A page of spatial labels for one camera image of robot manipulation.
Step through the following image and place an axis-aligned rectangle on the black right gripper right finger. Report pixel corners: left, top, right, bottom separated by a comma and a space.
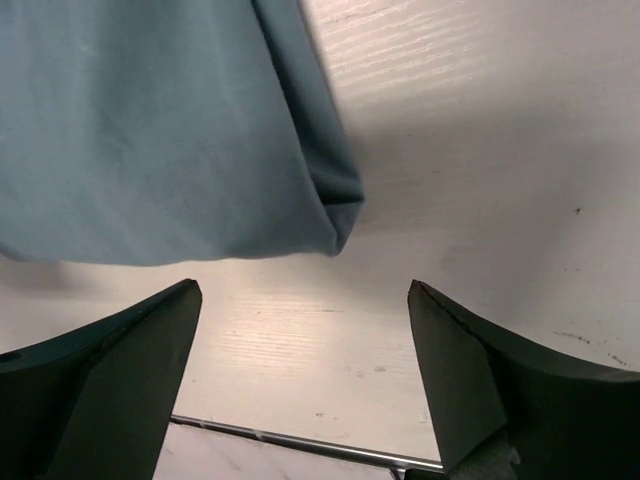
406, 279, 640, 480

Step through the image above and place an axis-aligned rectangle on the grey-blue t shirt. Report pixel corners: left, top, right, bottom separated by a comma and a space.
1, 1, 364, 266

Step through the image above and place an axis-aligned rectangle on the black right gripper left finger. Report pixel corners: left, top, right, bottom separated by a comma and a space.
1, 279, 202, 479

